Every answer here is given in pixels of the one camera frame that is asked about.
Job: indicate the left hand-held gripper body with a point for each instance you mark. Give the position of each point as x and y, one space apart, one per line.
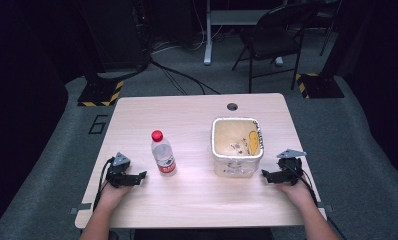
117 173

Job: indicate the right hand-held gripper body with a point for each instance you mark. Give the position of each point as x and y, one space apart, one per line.
289 168

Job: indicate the clear water bottle red cap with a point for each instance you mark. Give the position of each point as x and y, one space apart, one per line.
163 155

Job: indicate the white plastic bin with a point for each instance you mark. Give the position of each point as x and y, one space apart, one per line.
237 146

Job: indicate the person's left hand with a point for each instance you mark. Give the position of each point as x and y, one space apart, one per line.
115 194

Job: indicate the person's right hand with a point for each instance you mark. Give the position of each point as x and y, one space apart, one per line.
295 193

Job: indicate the grey tape strip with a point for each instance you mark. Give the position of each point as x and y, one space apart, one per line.
80 208
325 208

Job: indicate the black stand base hazard stripes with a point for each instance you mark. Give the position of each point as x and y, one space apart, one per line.
100 95
318 86

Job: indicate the black folding chair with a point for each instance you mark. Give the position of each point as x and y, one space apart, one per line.
273 40

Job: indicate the black equipment cabinet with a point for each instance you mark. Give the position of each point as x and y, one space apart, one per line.
120 33

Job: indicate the white desk frame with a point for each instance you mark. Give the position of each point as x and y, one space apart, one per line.
208 30

